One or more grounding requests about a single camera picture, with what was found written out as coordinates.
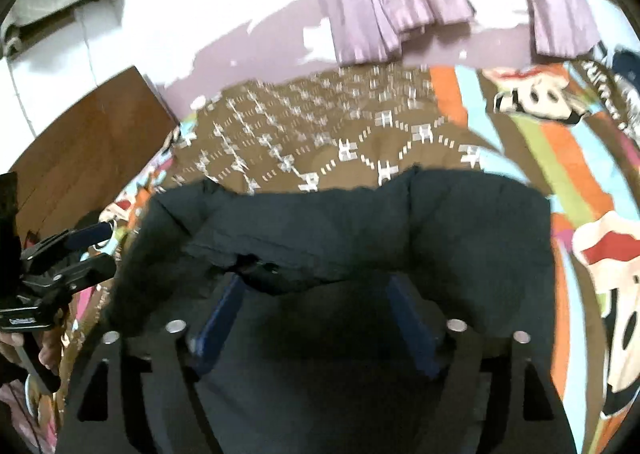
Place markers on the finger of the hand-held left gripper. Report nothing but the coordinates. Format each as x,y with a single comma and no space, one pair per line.
92,234
85,274

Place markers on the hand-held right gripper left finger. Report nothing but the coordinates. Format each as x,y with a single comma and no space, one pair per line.
220,319

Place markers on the brown printed blanket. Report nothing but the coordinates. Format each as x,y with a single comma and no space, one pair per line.
310,139

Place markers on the black jacket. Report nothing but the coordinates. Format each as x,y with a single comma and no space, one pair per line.
325,234

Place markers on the wooden headboard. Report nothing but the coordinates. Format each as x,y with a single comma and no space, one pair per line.
90,149

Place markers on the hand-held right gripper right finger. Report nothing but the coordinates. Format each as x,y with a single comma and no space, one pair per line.
410,319

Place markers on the person's left hand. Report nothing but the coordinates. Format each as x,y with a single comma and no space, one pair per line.
47,351

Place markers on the dark blue cap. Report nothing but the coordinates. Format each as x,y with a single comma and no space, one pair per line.
625,64

